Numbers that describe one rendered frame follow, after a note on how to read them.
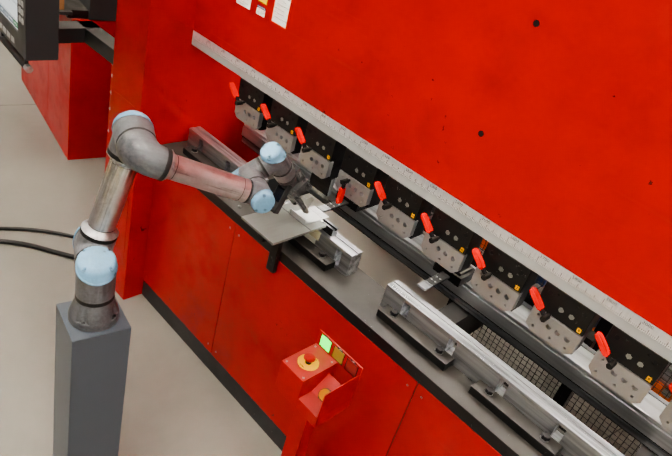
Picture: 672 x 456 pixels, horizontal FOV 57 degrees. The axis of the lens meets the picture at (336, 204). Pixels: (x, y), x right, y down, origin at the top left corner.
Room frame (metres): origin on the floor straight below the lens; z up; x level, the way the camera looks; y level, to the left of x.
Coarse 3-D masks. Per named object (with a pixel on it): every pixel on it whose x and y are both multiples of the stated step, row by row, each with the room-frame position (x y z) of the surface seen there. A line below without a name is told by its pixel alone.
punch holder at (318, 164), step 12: (312, 132) 2.06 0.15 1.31; (312, 144) 2.05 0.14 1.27; (324, 144) 2.02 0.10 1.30; (336, 144) 1.99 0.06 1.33; (300, 156) 2.07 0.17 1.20; (312, 156) 2.04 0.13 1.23; (324, 156) 2.01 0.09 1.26; (336, 156) 2.01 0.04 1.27; (312, 168) 2.03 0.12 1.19; (324, 168) 2.00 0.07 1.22; (336, 168) 2.03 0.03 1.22
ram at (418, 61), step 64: (256, 0) 2.32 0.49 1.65; (320, 0) 2.13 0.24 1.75; (384, 0) 1.97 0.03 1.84; (448, 0) 1.83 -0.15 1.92; (512, 0) 1.72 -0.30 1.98; (576, 0) 1.62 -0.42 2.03; (640, 0) 1.54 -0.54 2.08; (256, 64) 2.28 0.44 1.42; (320, 64) 2.08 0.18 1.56; (384, 64) 1.93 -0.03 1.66; (448, 64) 1.79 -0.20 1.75; (512, 64) 1.68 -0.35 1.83; (576, 64) 1.58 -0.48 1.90; (640, 64) 1.50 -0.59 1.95; (320, 128) 2.04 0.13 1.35; (384, 128) 1.88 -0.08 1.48; (448, 128) 1.75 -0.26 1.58; (512, 128) 1.64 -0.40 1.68; (576, 128) 1.54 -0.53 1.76; (640, 128) 1.46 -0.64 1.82; (448, 192) 1.70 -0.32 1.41; (512, 192) 1.59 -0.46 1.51; (576, 192) 1.50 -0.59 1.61; (640, 192) 1.42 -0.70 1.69; (512, 256) 1.55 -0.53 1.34; (576, 256) 1.45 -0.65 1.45; (640, 256) 1.37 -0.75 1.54
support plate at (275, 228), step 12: (288, 204) 2.05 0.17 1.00; (252, 216) 1.90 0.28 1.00; (264, 216) 1.93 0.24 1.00; (276, 216) 1.95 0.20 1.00; (288, 216) 1.97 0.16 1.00; (264, 228) 1.85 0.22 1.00; (276, 228) 1.87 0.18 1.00; (288, 228) 1.89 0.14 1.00; (300, 228) 1.91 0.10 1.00; (312, 228) 1.94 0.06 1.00; (276, 240) 1.80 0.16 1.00
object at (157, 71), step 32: (128, 0) 2.46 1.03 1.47; (160, 0) 2.40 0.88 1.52; (192, 0) 2.52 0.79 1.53; (128, 32) 2.45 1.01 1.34; (160, 32) 2.41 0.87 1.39; (192, 32) 2.53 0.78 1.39; (128, 64) 2.44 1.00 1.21; (160, 64) 2.42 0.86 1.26; (192, 64) 2.55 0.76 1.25; (128, 96) 2.43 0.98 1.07; (160, 96) 2.44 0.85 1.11; (192, 96) 2.57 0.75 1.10; (224, 96) 2.71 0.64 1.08; (160, 128) 2.45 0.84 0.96; (224, 128) 2.74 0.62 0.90; (128, 224) 2.38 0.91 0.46; (128, 256) 2.37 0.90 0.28; (128, 288) 2.39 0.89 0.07
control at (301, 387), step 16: (320, 336) 1.59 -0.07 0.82; (304, 352) 1.54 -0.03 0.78; (320, 352) 1.56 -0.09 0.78; (288, 368) 1.45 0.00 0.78; (320, 368) 1.49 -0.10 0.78; (288, 384) 1.44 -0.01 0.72; (304, 384) 1.42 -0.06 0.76; (320, 384) 1.48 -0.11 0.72; (336, 384) 1.48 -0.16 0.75; (352, 384) 1.46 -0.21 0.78; (288, 400) 1.43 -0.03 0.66; (304, 400) 1.41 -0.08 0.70; (336, 400) 1.41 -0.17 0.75; (304, 416) 1.39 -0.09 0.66; (320, 416) 1.36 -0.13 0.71
